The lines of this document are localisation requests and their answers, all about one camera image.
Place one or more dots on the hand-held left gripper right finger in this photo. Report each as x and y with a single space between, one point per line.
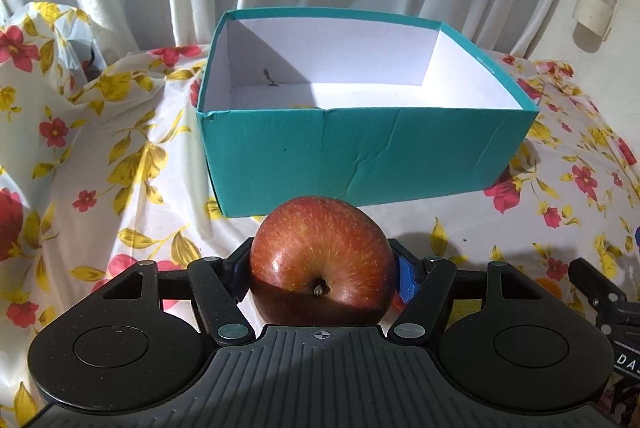
408 279

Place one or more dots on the floral tablecloth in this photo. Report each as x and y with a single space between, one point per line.
130 188

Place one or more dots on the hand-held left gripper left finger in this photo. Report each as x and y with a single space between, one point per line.
236 275

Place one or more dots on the red apple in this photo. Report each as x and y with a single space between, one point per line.
320 258

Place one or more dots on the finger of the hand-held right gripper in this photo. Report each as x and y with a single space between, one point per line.
595 280

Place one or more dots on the teal cardboard box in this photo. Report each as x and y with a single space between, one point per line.
360 152

